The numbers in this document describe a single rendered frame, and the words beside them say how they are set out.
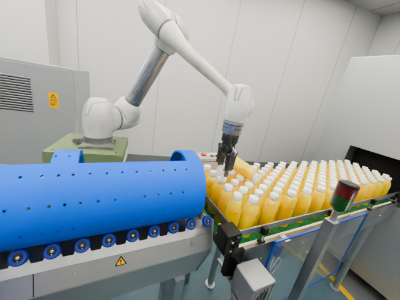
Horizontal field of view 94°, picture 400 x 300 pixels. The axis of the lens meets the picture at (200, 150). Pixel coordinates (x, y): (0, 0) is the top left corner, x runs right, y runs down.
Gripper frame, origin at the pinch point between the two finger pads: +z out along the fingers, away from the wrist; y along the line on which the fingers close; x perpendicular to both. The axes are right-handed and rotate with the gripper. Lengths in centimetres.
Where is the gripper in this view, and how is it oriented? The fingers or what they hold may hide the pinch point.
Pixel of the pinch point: (221, 174)
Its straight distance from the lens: 91.6
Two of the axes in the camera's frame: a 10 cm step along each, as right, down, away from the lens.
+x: 8.9, 0.0, 4.6
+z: -1.7, 9.3, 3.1
